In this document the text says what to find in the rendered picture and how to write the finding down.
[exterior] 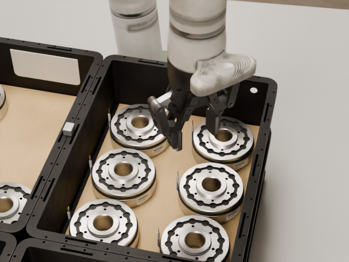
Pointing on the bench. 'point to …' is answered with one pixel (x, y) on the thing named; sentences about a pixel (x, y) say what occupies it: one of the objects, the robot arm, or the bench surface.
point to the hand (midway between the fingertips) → (193, 131)
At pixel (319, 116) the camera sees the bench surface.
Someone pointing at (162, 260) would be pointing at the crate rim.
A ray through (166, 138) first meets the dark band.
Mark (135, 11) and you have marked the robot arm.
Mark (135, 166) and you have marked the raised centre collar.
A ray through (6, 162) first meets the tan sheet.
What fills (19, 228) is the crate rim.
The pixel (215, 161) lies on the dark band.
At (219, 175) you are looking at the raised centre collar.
